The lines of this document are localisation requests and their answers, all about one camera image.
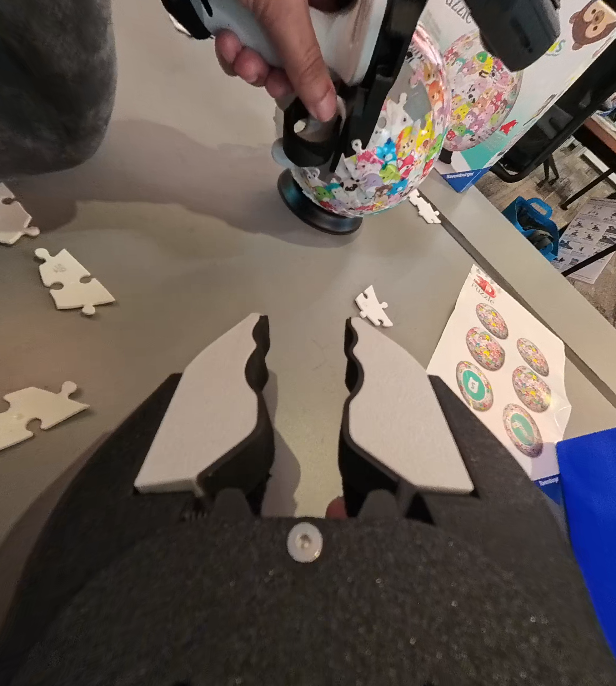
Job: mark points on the teal puzzle box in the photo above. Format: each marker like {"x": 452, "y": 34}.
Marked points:
{"x": 490, "y": 107}

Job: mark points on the puzzle instruction leaflet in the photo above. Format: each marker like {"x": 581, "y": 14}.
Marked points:
{"x": 501, "y": 364}

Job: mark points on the blue plastic bin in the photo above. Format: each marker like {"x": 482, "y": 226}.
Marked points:
{"x": 608, "y": 557}

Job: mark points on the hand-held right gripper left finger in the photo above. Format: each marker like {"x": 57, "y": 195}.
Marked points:
{"x": 201, "y": 429}

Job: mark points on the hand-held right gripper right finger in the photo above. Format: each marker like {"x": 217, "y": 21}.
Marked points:
{"x": 404, "y": 429}

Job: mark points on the person's left forearm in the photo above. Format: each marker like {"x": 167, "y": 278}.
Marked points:
{"x": 29, "y": 86}

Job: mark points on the black office chair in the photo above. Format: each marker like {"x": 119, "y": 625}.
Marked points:
{"x": 597, "y": 75}

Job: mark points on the printed paper sheet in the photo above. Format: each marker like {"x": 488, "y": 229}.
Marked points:
{"x": 602, "y": 236}

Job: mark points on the black ball stand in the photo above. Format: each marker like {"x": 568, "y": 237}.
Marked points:
{"x": 313, "y": 214}

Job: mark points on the colourful puzzle ball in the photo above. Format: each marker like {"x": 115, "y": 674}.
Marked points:
{"x": 404, "y": 139}

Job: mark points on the blue plastic crate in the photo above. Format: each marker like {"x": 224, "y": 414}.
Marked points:
{"x": 533, "y": 225}

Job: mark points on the person's left hand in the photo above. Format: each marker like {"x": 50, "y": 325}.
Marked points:
{"x": 281, "y": 43}

